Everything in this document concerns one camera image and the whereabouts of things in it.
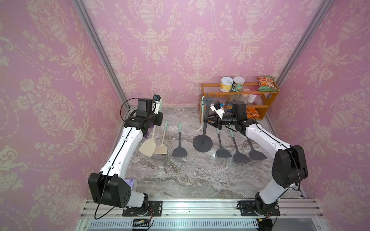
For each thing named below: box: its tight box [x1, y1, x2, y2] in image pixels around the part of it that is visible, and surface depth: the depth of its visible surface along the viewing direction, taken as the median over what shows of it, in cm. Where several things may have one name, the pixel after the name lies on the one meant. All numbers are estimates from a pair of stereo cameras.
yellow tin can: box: [219, 76, 234, 93], surface depth 89 cm
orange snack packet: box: [246, 107, 261, 119], surface depth 112 cm
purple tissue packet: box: [124, 178, 135, 191], surface depth 79 cm
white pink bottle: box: [247, 93, 259, 104], surface depth 100 cm
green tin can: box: [231, 76, 246, 92], surface depth 90 cm
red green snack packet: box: [256, 75, 279, 92], surface depth 91 cm
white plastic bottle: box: [237, 93, 250, 105], surface depth 102 cm
